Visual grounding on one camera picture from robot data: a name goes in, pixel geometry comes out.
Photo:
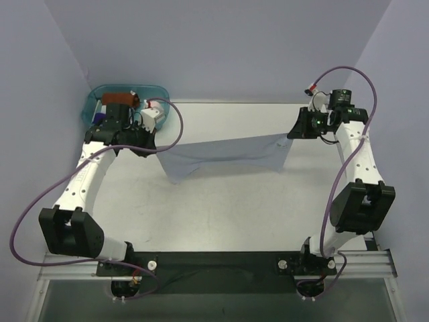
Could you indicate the teal plastic bin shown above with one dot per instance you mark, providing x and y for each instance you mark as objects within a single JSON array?
[{"x": 143, "y": 91}]

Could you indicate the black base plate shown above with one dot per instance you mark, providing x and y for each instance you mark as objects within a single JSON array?
[{"x": 219, "y": 272}]

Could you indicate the purple rolled towel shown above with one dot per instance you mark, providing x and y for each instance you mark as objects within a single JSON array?
[{"x": 98, "y": 117}]

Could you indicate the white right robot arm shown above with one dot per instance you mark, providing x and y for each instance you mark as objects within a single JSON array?
[{"x": 359, "y": 199}]

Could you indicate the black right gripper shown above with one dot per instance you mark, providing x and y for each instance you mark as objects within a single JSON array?
[{"x": 302, "y": 124}]

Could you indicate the light blue towel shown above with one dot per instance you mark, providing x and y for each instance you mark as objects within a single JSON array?
[{"x": 265, "y": 151}]

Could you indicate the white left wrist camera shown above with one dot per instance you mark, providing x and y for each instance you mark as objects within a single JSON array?
[{"x": 152, "y": 118}]

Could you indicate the brown rolled towel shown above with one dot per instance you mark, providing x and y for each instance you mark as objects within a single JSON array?
[{"x": 130, "y": 99}]

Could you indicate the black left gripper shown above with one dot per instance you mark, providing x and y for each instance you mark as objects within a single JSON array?
[{"x": 141, "y": 141}]

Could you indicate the white blue rolled towel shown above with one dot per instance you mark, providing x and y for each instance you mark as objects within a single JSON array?
[{"x": 101, "y": 109}]

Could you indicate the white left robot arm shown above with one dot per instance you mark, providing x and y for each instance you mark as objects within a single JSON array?
[{"x": 68, "y": 227}]

